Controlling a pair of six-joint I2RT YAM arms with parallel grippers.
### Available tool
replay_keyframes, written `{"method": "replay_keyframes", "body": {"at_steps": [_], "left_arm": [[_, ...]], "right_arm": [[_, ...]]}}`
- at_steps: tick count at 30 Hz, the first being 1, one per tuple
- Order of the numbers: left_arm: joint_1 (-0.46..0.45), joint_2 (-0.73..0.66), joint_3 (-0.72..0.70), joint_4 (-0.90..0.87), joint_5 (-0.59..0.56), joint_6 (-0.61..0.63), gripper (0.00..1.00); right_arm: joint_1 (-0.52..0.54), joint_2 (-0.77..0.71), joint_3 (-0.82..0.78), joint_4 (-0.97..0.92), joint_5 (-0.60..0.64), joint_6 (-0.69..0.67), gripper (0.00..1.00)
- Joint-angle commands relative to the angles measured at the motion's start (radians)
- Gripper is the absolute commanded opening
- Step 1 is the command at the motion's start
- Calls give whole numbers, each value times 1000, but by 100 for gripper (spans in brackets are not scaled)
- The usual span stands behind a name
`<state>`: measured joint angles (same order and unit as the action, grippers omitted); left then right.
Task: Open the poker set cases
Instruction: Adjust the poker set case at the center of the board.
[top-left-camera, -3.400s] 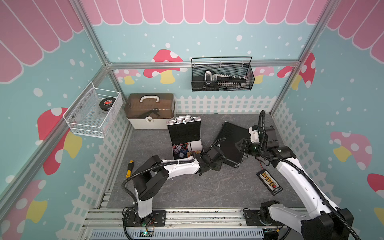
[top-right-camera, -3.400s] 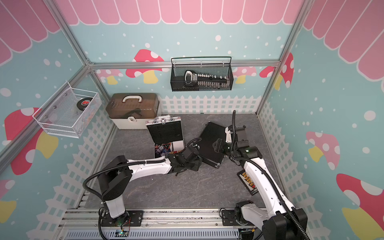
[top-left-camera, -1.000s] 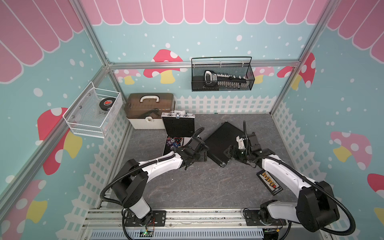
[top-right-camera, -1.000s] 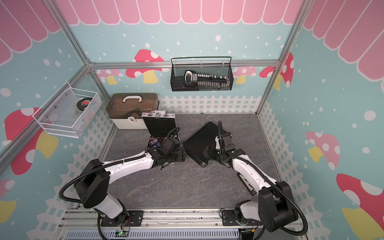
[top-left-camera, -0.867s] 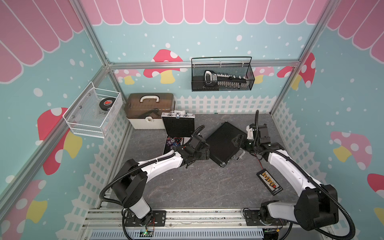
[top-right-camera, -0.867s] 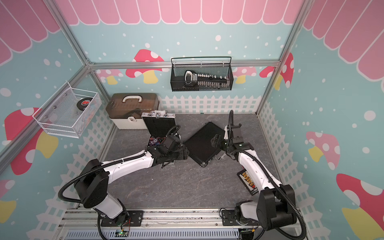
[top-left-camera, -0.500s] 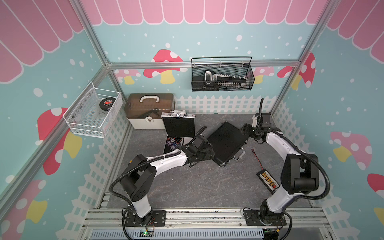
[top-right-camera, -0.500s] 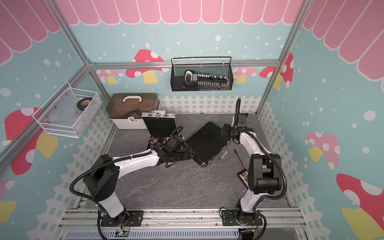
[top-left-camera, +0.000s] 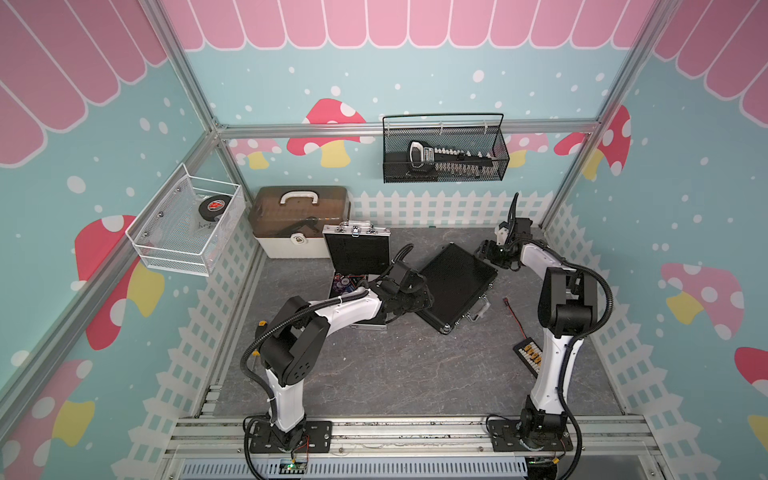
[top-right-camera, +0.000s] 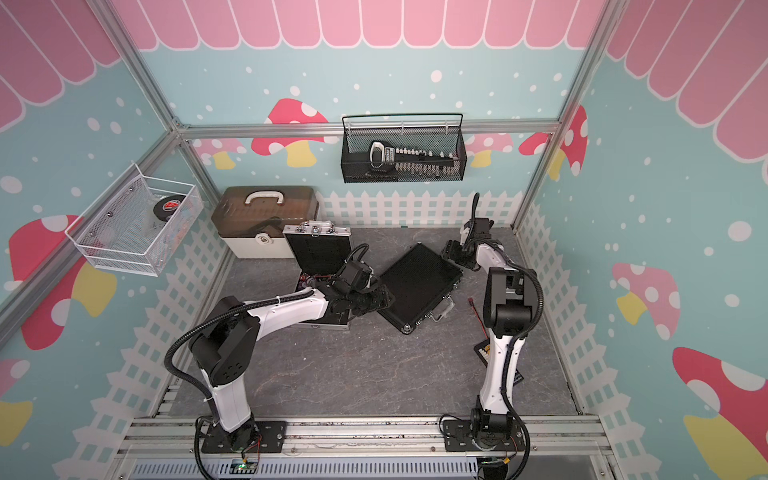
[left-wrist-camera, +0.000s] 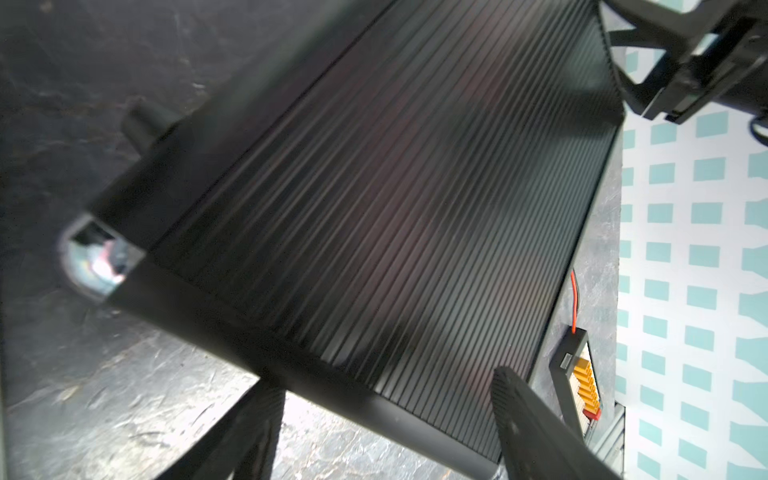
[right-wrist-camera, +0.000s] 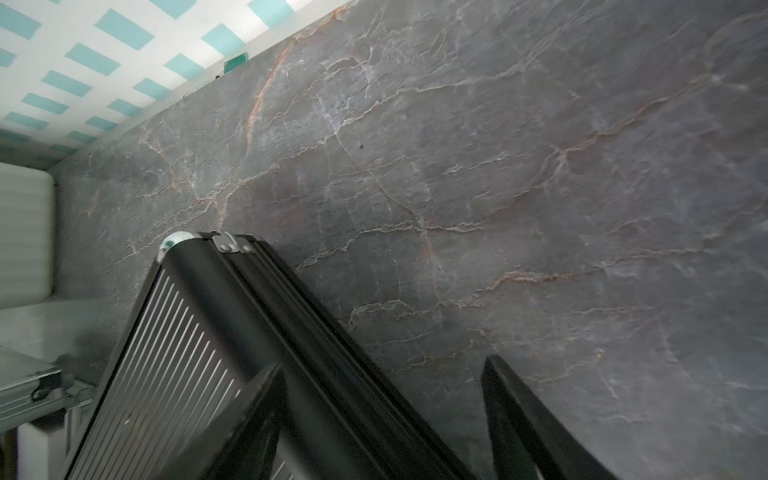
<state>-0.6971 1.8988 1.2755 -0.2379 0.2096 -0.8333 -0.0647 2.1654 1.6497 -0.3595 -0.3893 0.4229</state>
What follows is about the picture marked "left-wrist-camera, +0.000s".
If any black yellow battery charger board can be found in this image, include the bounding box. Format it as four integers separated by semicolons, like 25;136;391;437
549;270;603;443

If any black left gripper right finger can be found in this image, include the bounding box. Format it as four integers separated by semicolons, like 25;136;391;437
490;367;618;479

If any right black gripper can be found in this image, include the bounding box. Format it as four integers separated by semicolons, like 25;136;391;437
607;1;767;124

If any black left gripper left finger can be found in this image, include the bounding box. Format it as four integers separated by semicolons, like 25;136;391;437
159;380;286;479

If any black poker case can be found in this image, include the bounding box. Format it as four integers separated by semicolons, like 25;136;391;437
59;1;623;479

